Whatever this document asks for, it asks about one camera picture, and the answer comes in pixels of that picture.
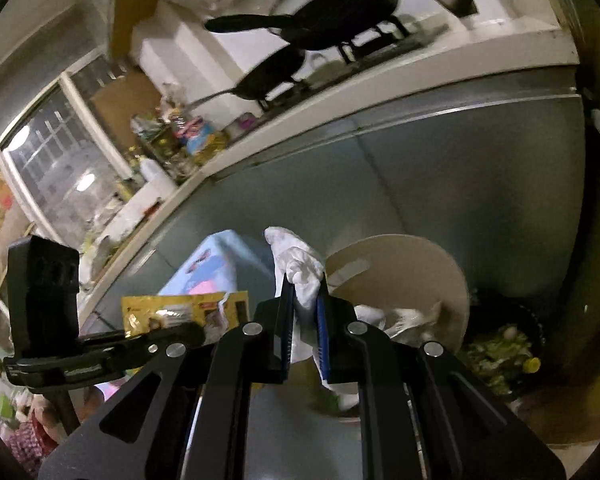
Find yellow snack wrapper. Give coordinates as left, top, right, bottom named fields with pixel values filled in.
left=121, top=292, right=250, bottom=344

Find black wok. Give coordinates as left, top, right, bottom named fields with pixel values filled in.
left=204, top=0, right=399, bottom=51

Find cartoon pig tablecloth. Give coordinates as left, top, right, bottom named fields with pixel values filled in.
left=158, top=230, right=275, bottom=304

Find kitchen counter cabinet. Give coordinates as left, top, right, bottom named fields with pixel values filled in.
left=79, top=20, right=584, bottom=334

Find white tissue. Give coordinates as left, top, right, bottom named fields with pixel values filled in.
left=263, top=225, right=444, bottom=411

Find black gas stove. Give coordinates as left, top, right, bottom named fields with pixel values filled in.
left=258, top=14, right=450, bottom=114

